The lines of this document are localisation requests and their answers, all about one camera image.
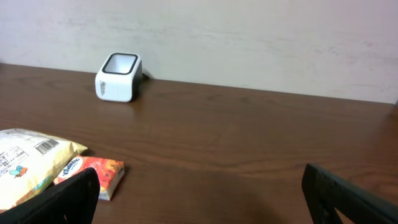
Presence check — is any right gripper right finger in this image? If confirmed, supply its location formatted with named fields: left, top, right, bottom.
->
left=302, top=164, right=397, bottom=224

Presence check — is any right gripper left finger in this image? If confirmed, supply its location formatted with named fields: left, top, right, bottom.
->
left=1, top=168, right=100, bottom=224

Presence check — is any orange tissue pack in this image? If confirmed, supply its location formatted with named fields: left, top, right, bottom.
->
left=53, top=156, right=125, bottom=201

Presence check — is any cream snack bag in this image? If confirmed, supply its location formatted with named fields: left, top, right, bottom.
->
left=1, top=128, right=88, bottom=212

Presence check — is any white barcode scanner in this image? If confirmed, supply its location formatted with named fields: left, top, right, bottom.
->
left=95, top=52, right=143, bottom=102

